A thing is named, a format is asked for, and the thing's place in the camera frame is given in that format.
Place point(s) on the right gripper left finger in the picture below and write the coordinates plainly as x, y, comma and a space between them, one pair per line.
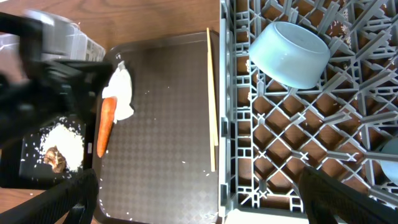
75, 199

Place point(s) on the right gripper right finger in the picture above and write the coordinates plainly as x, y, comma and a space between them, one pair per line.
324, 198

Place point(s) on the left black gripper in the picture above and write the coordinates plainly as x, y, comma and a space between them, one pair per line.
59, 87

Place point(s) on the brown food scrap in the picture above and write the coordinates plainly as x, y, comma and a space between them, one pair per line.
55, 159

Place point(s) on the white rice pile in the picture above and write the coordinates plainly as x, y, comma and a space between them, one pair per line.
68, 141

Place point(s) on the orange carrot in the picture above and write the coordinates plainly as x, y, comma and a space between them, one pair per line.
105, 124

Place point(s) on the white tissue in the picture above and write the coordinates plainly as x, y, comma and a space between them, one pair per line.
120, 87

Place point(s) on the light blue cup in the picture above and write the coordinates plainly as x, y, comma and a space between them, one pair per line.
389, 168

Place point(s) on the light blue rice bowl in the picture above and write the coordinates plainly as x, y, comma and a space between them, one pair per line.
290, 54

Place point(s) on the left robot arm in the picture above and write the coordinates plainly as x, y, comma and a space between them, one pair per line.
12, 81

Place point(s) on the grey dishwasher rack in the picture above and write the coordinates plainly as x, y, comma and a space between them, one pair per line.
269, 132

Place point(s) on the clear plastic bin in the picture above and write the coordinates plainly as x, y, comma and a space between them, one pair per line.
71, 40

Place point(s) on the black plastic tray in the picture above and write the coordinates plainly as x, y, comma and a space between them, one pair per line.
22, 162

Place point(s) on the brown serving tray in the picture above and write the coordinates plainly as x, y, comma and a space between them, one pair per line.
157, 167

